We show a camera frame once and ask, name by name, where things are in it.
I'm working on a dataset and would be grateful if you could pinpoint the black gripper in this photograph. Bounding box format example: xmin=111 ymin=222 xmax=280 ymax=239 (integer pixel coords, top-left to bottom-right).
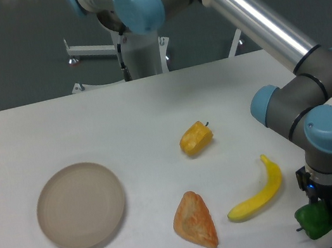
xmin=295 ymin=165 xmax=332 ymax=217

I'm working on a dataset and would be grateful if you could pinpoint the green toy pepper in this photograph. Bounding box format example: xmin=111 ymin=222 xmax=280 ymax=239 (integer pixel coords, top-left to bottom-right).
xmin=294 ymin=201 xmax=332 ymax=240

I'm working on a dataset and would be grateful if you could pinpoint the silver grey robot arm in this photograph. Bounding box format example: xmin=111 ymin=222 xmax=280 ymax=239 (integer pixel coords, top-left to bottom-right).
xmin=67 ymin=0 xmax=332 ymax=224

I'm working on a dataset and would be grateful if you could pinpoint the yellow toy pepper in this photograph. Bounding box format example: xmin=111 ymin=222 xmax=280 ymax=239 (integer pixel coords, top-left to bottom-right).
xmin=179 ymin=121 xmax=214 ymax=156

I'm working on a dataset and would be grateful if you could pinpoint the beige round plate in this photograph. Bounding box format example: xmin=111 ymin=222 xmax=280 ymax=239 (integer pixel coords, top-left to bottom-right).
xmin=36 ymin=162 xmax=125 ymax=248

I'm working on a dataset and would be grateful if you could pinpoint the yellow toy banana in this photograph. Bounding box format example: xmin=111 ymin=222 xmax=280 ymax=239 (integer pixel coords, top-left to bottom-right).
xmin=227 ymin=154 xmax=283 ymax=223

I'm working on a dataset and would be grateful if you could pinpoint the orange toy croissant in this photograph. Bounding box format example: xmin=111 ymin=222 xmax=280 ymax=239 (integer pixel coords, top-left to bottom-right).
xmin=173 ymin=191 xmax=219 ymax=248

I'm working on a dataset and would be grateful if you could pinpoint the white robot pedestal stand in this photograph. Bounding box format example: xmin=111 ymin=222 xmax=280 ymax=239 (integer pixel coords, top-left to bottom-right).
xmin=58 ymin=0 xmax=249 ymax=95

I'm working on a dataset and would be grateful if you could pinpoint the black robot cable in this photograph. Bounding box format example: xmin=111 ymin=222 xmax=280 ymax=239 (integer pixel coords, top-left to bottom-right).
xmin=112 ymin=24 xmax=137 ymax=83

